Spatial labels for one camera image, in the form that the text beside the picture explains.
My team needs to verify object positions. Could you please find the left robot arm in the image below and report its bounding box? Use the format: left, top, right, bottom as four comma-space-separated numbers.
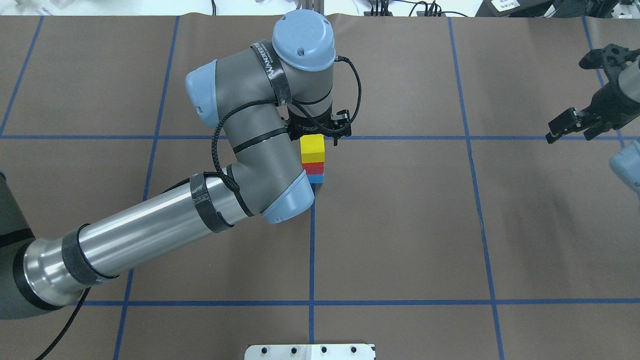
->
0, 9, 354, 320

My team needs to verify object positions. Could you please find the blue wooden block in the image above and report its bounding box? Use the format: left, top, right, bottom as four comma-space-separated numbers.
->
307, 174, 325, 185

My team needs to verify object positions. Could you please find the brown paper table cover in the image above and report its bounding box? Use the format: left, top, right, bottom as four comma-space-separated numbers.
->
1, 14, 639, 360

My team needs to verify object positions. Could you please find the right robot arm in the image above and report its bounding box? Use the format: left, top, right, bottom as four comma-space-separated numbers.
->
545, 59, 640, 195

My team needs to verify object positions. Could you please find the red wooden block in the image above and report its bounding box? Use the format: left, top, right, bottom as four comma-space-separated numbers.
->
301, 161, 325, 176

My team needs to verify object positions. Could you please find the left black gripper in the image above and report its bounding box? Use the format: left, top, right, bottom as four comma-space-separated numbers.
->
288, 109, 352, 147

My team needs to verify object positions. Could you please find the white mounting plate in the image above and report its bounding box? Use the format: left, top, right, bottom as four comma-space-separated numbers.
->
244, 343, 377, 360

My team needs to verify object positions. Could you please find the yellow wooden block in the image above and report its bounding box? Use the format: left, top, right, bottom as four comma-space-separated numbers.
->
299, 134, 326, 164

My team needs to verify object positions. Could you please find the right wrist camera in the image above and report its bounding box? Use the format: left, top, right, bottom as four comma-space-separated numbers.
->
578, 43, 640, 71

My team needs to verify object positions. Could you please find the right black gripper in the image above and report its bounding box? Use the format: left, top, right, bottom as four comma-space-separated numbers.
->
545, 80, 640, 144

